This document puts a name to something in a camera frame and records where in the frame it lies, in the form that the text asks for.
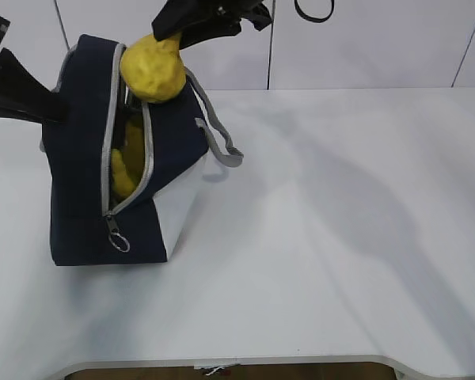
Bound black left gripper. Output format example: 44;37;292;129
0;16;69;124

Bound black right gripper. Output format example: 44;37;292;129
151;0;272;50

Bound yellow pear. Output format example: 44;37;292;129
120;33;186;103

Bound yellow banana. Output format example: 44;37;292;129
111;116;145;201

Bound navy blue lunch bag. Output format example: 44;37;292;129
41;35;243;266

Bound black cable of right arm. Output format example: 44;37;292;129
294;0;336;24

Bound cables under table edge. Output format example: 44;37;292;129
192;362;241;376

